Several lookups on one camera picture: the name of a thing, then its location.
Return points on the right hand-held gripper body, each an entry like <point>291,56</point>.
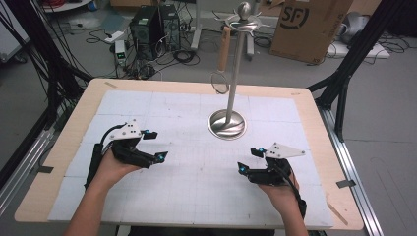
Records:
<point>272,175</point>

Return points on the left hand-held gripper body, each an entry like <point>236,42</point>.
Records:
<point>129,150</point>

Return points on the metal rack stand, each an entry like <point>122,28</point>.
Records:
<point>233,75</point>

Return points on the person's right hand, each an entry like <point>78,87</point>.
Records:
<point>285,196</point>

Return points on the person's left hand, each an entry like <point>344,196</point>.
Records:
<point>109,173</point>

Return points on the white grid mat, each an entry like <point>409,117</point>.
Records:
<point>180,196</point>

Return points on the tan tape strip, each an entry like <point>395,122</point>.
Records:
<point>110,85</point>

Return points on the black tape piece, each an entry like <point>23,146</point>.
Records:
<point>45,169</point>
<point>345,184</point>

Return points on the white device with green display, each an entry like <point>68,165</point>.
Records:
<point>120,52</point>

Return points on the large black computer tower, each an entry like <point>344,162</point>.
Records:
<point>144,32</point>

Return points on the white power strip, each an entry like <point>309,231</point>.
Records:
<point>114,37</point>

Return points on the slim black computer tower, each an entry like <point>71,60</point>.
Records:
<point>170,28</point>

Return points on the brown cardboard box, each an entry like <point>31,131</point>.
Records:
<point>308,36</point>

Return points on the white flat board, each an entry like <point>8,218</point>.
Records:
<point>341,50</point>

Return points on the grey rounded device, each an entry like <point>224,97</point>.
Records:
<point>352,26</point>

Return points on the aluminium rail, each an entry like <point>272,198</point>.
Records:
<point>23,167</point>
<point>354,183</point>

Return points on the white stand post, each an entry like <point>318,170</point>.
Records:
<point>196,29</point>

